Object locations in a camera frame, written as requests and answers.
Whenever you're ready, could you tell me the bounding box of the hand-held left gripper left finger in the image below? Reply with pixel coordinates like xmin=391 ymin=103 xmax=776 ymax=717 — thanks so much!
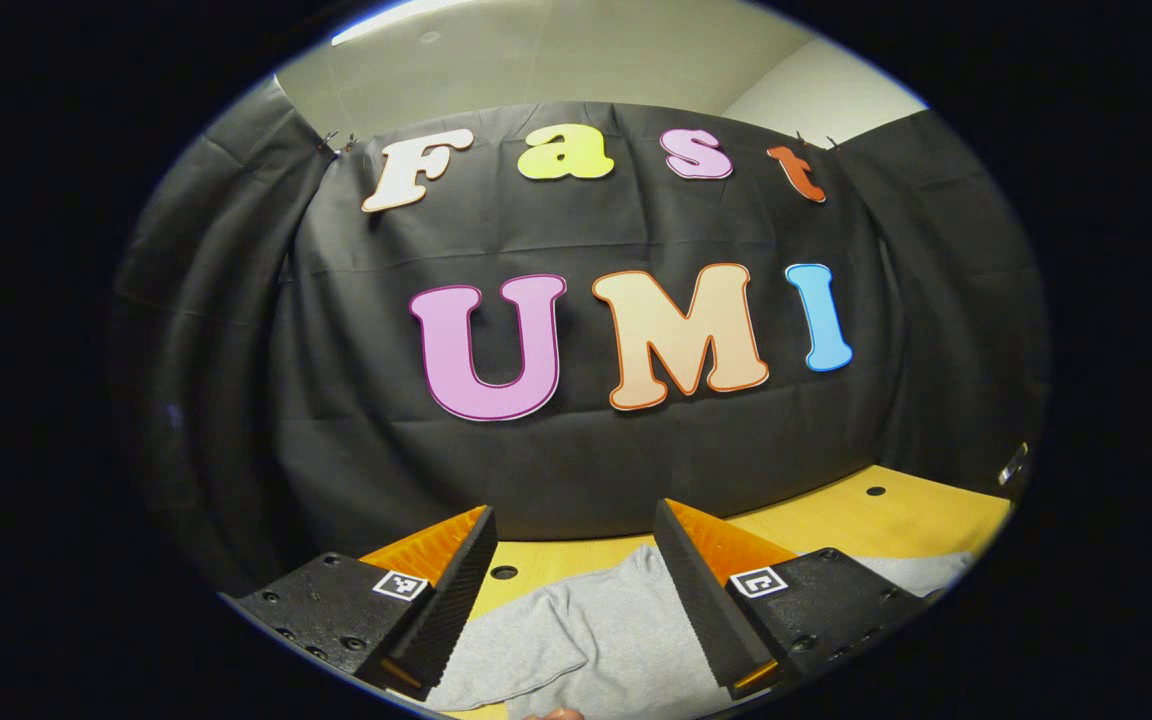
xmin=221 ymin=505 xmax=499 ymax=701

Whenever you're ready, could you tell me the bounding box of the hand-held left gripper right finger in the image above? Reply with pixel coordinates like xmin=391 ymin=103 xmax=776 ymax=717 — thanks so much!
xmin=653 ymin=498 xmax=937 ymax=701

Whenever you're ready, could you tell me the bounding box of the grey zip-neck sweatshirt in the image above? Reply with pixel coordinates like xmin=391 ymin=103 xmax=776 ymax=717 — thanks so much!
xmin=426 ymin=543 xmax=977 ymax=720

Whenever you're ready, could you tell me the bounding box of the black backdrop cloth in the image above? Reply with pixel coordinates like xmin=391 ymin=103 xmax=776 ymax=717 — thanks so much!
xmin=111 ymin=100 xmax=1052 ymax=591

